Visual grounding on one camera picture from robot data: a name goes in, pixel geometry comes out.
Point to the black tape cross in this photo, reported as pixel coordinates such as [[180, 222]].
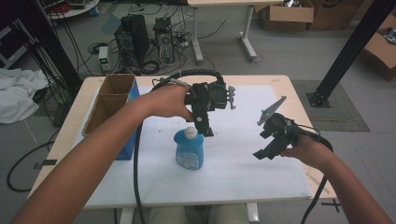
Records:
[[332, 204]]

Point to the grey floor mat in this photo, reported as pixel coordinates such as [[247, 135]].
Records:
[[339, 115]]

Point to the black metal stand post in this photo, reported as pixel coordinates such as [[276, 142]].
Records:
[[351, 46]]

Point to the blue cardboard box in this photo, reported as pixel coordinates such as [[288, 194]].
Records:
[[116, 85]]

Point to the white table mat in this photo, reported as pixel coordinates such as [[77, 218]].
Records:
[[236, 168]]

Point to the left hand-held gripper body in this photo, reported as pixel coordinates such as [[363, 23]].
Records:
[[214, 95]]

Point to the white desk with legs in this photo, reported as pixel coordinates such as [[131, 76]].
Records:
[[247, 28]]

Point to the closed brown cardboard box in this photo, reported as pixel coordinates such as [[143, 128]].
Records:
[[336, 14]]

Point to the large brown cardboard box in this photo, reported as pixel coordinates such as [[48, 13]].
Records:
[[381, 53]]

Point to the white cloth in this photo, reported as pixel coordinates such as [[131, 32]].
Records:
[[18, 93]]

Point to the open-sided computer case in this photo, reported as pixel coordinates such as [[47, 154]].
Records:
[[164, 40]]

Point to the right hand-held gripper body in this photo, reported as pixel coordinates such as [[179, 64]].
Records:
[[281, 127]]

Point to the white table leg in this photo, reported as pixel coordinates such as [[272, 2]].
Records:
[[127, 216], [252, 213]]

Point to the person's leg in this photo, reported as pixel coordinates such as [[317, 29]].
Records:
[[229, 215], [168, 216]]

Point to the person's left hand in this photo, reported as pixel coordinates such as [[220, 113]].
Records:
[[168, 101]]

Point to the black tape strip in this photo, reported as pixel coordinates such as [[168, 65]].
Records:
[[46, 163]]

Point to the black computer tower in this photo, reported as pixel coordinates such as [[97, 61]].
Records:
[[134, 37]]

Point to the person's right leg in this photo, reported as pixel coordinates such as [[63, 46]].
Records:
[[229, 215]]

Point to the person's right hand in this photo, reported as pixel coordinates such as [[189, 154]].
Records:
[[311, 152]]

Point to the person's left leg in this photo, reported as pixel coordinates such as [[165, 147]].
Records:
[[168, 216]]

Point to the round white table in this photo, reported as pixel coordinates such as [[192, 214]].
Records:
[[77, 9]]

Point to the blue bottle with white cap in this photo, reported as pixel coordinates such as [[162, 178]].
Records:
[[189, 154]]

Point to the small white power device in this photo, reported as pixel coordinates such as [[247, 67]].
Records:
[[103, 57]]

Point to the open brown cardboard box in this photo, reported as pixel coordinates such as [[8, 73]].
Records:
[[289, 14]]

